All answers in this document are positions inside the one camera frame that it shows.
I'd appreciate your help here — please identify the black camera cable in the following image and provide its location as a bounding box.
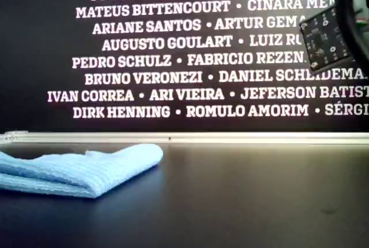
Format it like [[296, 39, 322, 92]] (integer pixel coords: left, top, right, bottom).
[[336, 0, 369, 64]]

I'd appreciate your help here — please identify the blue microfibre cloth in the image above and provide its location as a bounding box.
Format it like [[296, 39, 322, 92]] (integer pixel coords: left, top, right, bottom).
[[0, 143, 164, 200]]

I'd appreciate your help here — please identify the aluminium case frame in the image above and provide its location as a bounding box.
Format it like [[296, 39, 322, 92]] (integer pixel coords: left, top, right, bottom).
[[0, 131, 369, 145]]

